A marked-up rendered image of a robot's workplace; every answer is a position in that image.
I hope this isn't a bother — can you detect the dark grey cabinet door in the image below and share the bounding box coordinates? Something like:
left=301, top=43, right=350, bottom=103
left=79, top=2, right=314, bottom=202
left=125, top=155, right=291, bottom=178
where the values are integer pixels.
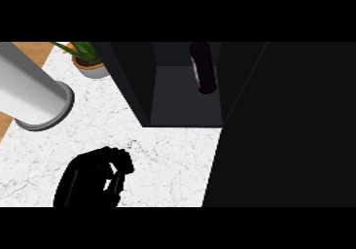
left=200, top=41, right=356, bottom=208

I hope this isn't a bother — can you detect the white cylinder with grey rim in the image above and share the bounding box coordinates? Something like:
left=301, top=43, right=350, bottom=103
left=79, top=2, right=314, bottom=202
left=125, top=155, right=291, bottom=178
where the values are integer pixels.
left=0, top=41, right=76, bottom=132

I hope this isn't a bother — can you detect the potted green plant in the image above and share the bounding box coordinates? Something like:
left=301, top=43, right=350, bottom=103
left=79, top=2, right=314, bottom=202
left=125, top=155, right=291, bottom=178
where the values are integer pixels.
left=50, top=41, right=112, bottom=80

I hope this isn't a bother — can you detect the dark wine bottle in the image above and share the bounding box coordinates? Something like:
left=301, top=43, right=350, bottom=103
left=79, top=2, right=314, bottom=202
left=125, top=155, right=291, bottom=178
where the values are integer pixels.
left=187, top=41, right=220, bottom=95

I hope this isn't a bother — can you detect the dark grey cabinet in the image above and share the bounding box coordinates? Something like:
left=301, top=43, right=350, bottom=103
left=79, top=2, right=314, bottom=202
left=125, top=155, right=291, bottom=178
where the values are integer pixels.
left=90, top=41, right=270, bottom=128

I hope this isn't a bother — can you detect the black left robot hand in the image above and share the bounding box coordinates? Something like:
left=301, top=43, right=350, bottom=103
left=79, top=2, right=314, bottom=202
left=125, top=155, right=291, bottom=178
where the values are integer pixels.
left=51, top=145, right=135, bottom=208

